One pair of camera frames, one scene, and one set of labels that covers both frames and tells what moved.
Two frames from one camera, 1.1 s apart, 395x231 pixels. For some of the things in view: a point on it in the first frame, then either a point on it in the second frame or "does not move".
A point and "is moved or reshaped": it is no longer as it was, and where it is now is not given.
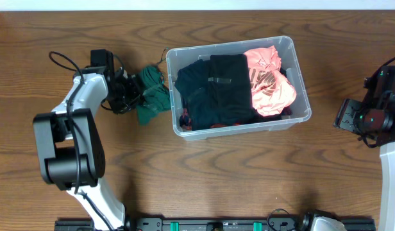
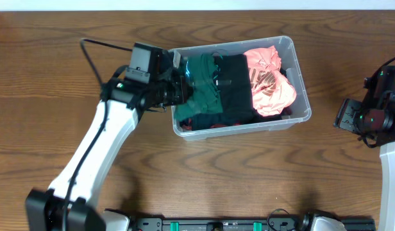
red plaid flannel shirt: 186,121 does not move
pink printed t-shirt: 271,90 does not move
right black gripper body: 353,116 does not move
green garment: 156,97 is moved or reshaped
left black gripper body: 133,93 → 183,88
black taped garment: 229,87 does not move
